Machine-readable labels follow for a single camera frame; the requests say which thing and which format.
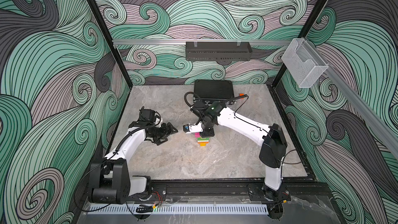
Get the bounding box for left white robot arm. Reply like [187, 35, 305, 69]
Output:
[88, 121, 178, 204]

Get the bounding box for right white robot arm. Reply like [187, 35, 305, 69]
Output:
[194, 105, 288, 191]

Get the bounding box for black case on table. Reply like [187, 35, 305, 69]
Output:
[194, 79, 235, 103]

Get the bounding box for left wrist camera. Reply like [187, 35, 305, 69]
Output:
[138, 106, 163, 125]

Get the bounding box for black wall-mounted tray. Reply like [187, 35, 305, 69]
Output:
[185, 42, 253, 63]

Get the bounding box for white slotted cable duct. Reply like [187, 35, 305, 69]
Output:
[89, 203, 268, 215]

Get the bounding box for aluminium wall rail back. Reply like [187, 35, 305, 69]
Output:
[112, 38, 291, 46]

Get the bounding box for aluminium wall rail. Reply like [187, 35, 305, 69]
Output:
[313, 44, 398, 158]
[112, 38, 291, 46]

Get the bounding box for clear plastic wall bin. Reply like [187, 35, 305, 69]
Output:
[282, 38, 329, 88]

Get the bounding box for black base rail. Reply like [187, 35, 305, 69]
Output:
[88, 178, 331, 204]

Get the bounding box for aluminium wall rail right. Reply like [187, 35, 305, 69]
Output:
[313, 44, 398, 158]

